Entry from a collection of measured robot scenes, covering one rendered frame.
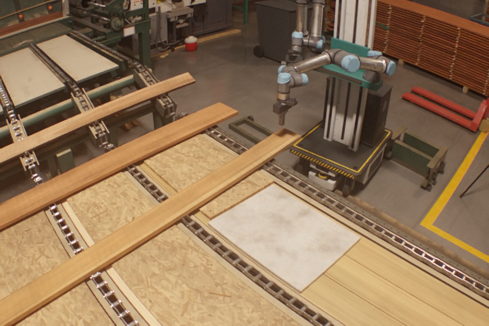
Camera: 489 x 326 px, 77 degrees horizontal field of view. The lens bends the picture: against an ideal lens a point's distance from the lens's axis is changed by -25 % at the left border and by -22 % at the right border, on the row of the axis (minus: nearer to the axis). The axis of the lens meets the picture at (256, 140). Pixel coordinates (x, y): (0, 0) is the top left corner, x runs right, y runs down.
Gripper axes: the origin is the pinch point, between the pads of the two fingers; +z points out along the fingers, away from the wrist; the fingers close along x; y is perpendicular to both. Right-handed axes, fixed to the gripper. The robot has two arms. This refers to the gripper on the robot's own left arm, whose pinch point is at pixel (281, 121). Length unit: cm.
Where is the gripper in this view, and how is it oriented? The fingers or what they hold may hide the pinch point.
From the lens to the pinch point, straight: 242.4
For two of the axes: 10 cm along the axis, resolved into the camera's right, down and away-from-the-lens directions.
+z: -0.3, 8.5, 5.3
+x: -6.5, 3.9, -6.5
